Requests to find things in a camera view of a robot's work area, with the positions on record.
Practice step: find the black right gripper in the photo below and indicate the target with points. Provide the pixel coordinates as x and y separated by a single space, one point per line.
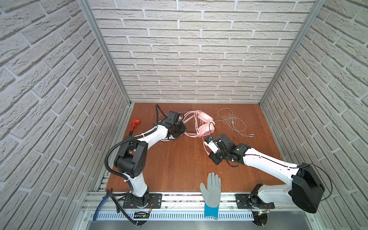
212 155

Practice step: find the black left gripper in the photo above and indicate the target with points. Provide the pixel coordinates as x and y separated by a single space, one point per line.
183 127

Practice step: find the pink headphones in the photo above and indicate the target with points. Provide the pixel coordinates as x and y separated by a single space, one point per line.
204 124

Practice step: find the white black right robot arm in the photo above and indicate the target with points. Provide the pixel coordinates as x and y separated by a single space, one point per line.
301 184

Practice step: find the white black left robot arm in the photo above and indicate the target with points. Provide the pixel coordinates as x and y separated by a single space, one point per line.
132 154

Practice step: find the red black pipe wrench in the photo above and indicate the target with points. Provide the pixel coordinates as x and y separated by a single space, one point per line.
135 122

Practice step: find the grey blue work glove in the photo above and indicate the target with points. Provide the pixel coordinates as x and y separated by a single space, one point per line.
211 194

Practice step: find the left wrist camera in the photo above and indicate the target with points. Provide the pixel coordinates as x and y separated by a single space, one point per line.
172 118

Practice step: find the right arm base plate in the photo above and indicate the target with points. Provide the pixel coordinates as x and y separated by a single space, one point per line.
248 201

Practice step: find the aluminium floor rail left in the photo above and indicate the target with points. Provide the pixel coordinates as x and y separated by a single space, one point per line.
123 124

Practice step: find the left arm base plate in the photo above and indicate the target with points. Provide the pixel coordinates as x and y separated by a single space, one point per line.
149 199

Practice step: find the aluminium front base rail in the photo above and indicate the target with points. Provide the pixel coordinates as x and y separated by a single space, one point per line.
185 211

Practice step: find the aluminium corner post left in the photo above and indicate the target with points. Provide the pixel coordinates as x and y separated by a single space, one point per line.
86 9

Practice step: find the aluminium corner post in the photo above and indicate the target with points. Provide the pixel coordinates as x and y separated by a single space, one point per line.
316 8
86 9

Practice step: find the aluminium corner post right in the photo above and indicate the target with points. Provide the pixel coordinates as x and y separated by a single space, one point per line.
316 8

